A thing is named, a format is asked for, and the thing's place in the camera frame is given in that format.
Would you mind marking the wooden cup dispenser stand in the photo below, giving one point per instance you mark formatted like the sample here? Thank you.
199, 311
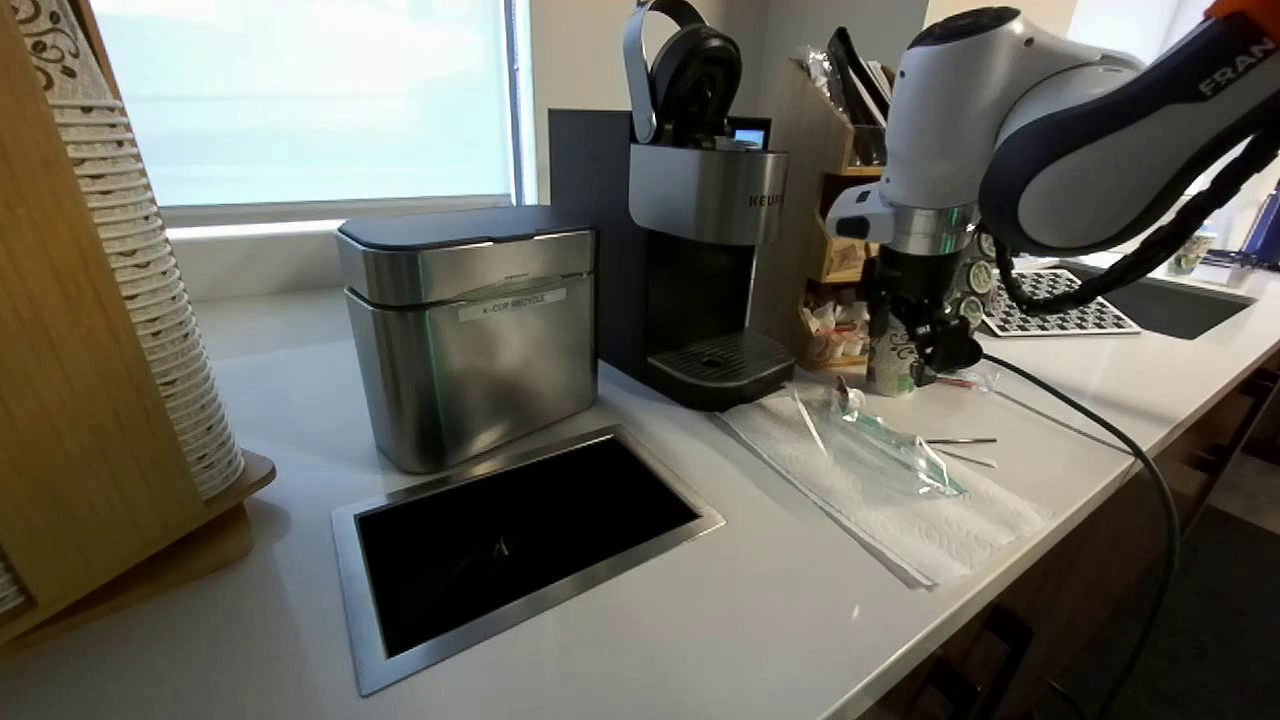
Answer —
67, 402

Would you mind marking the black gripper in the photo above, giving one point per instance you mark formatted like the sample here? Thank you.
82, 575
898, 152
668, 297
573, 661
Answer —
923, 281

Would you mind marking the stack of paper cups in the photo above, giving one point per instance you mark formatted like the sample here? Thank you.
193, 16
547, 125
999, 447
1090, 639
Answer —
145, 294

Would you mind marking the wooden base cabinet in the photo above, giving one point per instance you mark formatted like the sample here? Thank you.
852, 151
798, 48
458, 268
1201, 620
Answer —
1026, 627

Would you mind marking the bag of creamer cups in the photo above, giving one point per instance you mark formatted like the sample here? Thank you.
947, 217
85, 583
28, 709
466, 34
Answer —
832, 333

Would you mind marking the steel framed trash chute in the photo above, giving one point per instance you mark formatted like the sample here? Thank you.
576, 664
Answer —
521, 540

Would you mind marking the small paper cup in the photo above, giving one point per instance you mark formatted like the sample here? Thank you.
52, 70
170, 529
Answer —
1190, 258

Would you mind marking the blue bottle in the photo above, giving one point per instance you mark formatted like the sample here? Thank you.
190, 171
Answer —
1267, 226

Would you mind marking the brown sugar packets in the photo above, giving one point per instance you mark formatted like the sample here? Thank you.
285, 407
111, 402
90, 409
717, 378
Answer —
843, 264

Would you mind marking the white paper sheet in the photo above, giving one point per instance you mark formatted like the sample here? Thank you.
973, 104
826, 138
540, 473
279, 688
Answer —
933, 520

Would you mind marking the black serving tongs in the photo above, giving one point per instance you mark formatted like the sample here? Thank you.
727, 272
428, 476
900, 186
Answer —
852, 74

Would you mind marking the thin dark stir stick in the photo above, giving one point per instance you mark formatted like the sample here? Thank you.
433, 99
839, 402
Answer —
963, 440

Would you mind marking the clear plastic zip bag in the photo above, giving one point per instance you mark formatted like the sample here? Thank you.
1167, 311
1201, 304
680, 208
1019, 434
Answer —
894, 447

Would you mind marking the stainless steel bin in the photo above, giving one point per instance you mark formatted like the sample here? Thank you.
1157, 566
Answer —
466, 361

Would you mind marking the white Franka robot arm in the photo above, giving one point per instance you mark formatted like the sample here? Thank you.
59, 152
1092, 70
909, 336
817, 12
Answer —
1065, 134

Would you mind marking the black silver coffee machine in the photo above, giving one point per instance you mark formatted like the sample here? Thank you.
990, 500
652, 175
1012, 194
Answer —
693, 194

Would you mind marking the white coffee pod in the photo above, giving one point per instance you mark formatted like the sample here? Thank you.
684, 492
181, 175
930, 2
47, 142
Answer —
851, 398

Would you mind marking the bright window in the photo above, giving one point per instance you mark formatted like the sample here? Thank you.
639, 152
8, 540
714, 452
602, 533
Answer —
304, 92

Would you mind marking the wooden condiment organizer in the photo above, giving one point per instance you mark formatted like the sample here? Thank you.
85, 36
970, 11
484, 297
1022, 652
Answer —
803, 201

